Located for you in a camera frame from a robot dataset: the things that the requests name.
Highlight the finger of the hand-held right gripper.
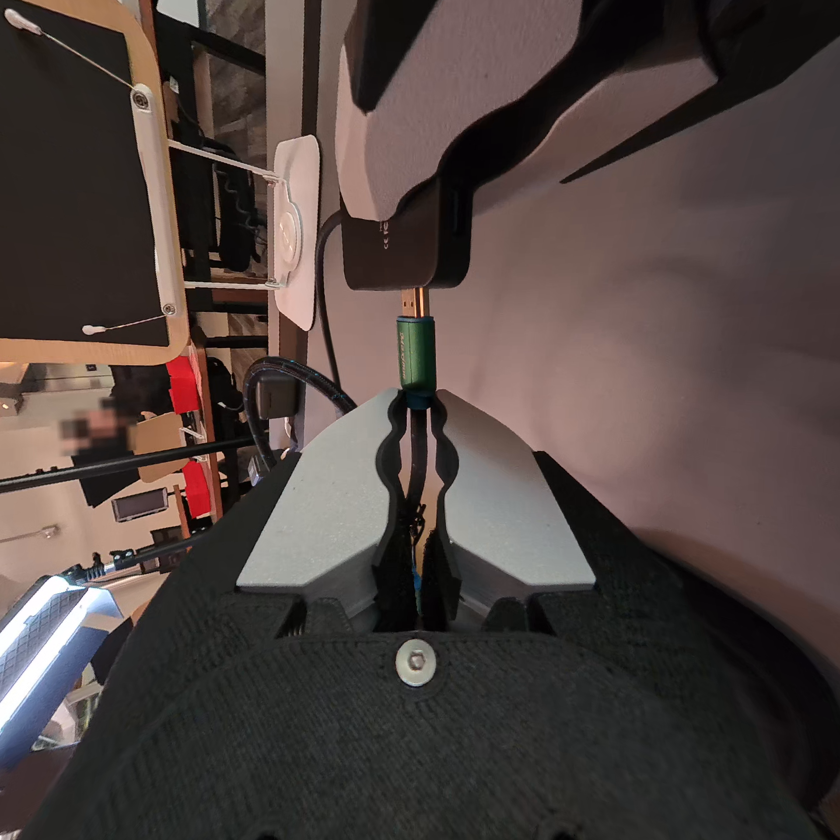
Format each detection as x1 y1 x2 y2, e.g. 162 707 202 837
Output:
449 0 840 198
333 0 595 222

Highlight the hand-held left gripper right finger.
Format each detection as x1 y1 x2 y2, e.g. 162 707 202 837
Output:
420 389 598 632

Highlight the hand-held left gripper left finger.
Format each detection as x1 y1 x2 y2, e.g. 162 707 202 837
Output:
234 387 418 632

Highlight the black adapter hub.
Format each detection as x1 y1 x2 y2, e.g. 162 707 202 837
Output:
341 176 475 294

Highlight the black adapter cable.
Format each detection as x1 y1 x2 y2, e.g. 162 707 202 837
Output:
314 209 361 411

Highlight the green plug cable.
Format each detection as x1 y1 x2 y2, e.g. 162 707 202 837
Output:
392 287 439 592

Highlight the white board stand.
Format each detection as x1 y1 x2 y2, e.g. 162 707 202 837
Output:
130 84 324 333

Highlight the red storage bin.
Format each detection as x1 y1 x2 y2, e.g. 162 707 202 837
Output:
165 356 203 419
182 459 212 521

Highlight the small grey display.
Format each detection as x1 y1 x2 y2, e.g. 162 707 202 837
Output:
110 487 170 524

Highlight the black metal pole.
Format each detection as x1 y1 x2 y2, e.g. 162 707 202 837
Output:
0 435 263 494

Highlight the bright light panel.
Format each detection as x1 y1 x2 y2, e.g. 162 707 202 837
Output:
0 573 127 772

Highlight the black braided cable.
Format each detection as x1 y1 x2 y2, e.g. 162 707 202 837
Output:
241 356 358 488

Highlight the thin white-tipped wire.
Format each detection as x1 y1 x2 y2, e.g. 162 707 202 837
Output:
3 13 140 93
80 312 170 337

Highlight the black board with wooden frame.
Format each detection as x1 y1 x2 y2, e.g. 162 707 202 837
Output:
0 0 193 366

